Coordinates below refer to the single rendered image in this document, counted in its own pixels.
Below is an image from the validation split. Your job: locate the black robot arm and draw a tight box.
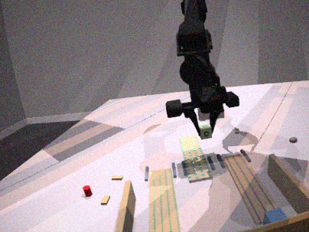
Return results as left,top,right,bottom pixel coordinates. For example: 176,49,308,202
176,0,228,114

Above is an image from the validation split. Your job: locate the tan flat bar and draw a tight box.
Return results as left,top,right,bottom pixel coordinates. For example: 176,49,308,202
112,175,123,180

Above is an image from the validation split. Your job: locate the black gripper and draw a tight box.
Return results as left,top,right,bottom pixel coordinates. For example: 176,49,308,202
165,76,239,136

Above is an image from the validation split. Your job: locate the tan flat block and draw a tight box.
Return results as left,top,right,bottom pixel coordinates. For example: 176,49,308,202
101,195,110,205

